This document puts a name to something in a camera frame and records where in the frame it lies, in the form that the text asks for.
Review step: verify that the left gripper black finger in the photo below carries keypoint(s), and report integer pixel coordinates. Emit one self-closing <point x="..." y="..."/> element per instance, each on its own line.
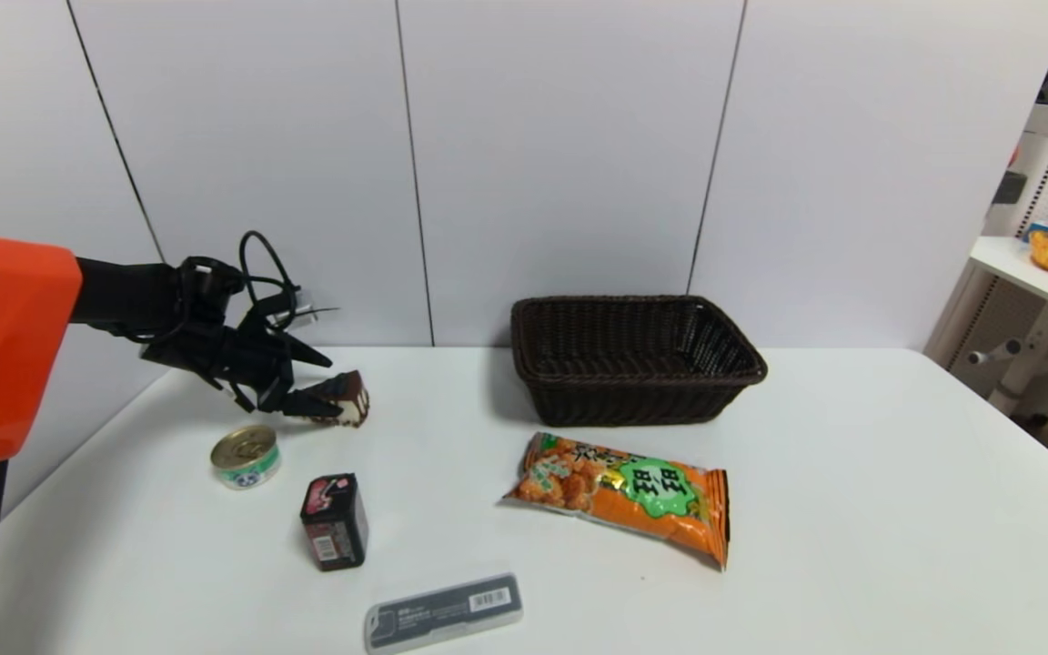
<point x="307" y="353"/>
<point x="310" y="405"/>

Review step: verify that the grey case with barcode label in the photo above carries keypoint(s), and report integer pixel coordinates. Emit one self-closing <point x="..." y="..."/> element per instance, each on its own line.
<point x="444" y="612"/>

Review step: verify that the small blue and orange box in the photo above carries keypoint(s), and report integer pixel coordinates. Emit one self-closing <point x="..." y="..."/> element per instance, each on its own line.
<point x="1041" y="229"/>

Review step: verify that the small tin can, green label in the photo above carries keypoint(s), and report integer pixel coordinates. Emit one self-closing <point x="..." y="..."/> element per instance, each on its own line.
<point x="246" y="456"/>

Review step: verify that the small dark box, pink print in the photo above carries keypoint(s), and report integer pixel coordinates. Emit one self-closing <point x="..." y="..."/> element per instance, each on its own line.
<point x="334" y="520"/>

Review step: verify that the chocolate cake slice toy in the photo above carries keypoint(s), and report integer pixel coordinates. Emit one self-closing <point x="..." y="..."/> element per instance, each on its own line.
<point x="351" y="398"/>

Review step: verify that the dark brown wicker basket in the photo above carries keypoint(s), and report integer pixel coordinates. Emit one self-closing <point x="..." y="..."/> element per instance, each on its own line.
<point x="633" y="387"/>

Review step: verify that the orange snack bag, green badge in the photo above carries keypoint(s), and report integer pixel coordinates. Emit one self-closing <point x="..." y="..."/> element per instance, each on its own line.
<point x="619" y="496"/>

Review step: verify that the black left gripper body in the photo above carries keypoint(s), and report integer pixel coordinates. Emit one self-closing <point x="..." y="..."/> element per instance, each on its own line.
<point x="275" y="379"/>

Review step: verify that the left robot arm, orange and black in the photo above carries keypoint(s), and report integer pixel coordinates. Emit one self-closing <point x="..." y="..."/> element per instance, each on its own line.
<point x="5" y="355"/>

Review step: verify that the white side table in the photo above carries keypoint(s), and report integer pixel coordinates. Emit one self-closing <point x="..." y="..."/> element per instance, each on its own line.
<point x="1033" y="276"/>

